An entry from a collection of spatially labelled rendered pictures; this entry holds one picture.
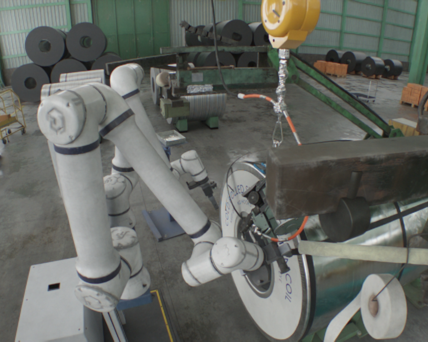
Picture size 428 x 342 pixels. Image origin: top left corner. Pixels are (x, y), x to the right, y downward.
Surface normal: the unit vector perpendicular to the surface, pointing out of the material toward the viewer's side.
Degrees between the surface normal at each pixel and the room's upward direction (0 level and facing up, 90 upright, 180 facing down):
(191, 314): 0
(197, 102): 94
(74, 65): 90
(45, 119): 87
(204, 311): 0
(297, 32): 113
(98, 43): 90
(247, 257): 80
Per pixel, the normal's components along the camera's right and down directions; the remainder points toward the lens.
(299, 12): 0.33, 0.62
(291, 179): 0.10, 0.44
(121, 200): 0.79, 0.28
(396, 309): -0.06, -0.36
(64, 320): 0.00, -0.90
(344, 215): -0.94, 0.15
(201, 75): 0.34, 0.42
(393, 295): -0.04, -0.69
